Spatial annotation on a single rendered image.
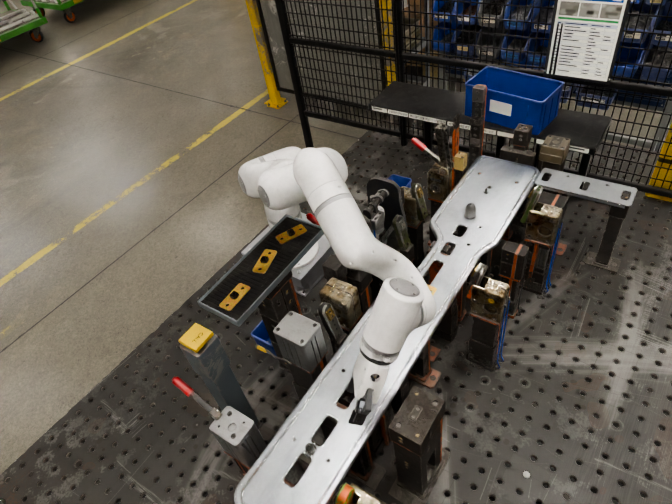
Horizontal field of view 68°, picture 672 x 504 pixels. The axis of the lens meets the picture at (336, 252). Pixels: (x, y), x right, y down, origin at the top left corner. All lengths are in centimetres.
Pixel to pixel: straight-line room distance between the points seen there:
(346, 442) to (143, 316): 205
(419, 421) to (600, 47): 140
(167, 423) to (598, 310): 141
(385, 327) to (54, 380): 233
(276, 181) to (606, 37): 125
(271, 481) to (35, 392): 206
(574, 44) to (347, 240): 127
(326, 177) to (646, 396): 111
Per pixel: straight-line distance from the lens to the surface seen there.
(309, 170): 107
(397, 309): 95
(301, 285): 181
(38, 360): 321
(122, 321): 310
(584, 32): 201
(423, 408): 118
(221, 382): 135
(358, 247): 100
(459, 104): 215
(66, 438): 186
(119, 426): 179
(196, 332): 125
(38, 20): 789
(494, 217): 164
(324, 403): 124
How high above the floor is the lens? 208
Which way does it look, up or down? 44 degrees down
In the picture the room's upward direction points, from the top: 11 degrees counter-clockwise
